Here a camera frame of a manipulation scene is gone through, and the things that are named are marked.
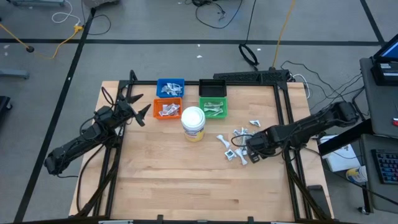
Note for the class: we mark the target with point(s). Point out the green plastic basket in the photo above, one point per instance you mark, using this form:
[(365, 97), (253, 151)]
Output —
[(225, 109)]

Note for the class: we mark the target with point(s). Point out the grey desk foot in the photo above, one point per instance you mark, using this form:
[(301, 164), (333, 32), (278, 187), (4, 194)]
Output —
[(12, 74)]

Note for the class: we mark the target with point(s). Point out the blue plastic basket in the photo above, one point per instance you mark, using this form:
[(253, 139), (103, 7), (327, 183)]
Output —
[(159, 82)]

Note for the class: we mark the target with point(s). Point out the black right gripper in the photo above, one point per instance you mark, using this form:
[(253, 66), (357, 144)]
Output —
[(262, 143)]

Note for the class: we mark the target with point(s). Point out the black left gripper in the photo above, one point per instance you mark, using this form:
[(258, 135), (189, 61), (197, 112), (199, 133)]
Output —
[(127, 110)]

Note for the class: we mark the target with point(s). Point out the black laptop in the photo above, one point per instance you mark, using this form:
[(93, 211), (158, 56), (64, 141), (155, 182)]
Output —
[(385, 71)]

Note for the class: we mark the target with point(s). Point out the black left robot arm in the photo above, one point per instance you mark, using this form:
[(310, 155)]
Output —
[(77, 146)]

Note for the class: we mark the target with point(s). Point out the black flat panel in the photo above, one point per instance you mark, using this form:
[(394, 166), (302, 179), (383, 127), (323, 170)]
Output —
[(318, 202)]

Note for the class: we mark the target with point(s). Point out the black backlit keyboard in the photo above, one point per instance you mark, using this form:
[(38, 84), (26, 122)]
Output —
[(387, 166)]

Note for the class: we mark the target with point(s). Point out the white bow-shaped wrapper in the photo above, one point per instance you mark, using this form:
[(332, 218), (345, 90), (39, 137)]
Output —
[(242, 156), (224, 141)]

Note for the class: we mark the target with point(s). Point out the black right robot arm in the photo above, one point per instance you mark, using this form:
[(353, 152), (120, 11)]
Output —
[(311, 127)]

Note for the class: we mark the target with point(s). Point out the black aluminium table frame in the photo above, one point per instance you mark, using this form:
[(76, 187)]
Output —
[(191, 82)]

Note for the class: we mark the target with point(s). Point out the small wipes canister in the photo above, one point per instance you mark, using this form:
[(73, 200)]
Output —
[(357, 175)]

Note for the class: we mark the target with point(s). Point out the Lysol wipes canister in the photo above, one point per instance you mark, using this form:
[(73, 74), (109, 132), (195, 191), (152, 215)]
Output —
[(193, 119)]

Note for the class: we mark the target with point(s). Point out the green striped bandage wrapper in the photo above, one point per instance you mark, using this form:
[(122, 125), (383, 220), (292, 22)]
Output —
[(211, 109), (214, 114), (218, 112), (243, 140), (213, 104)]

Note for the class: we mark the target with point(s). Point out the small red item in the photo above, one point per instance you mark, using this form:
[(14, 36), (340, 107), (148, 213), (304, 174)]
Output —
[(395, 122)]

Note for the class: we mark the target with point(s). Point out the black chair base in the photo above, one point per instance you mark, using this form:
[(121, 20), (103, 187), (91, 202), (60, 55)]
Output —
[(3, 109)]

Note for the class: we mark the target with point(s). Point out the black plastic basket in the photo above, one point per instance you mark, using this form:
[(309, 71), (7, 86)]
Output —
[(212, 88)]

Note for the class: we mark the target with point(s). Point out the orange plastic basket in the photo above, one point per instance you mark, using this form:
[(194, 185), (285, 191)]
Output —
[(156, 102)]

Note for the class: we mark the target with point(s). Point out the wooden desk grey legs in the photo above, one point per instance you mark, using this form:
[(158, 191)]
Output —
[(34, 2)]

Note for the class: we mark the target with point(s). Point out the alcohol antiseptic pad packet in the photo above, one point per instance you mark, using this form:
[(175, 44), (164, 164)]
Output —
[(170, 85), (174, 92), (178, 87), (164, 89)]

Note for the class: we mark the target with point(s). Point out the grey side table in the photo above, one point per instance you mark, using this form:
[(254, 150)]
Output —
[(379, 109)]

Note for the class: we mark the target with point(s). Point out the black table leg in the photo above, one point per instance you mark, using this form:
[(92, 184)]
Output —
[(345, 138)]

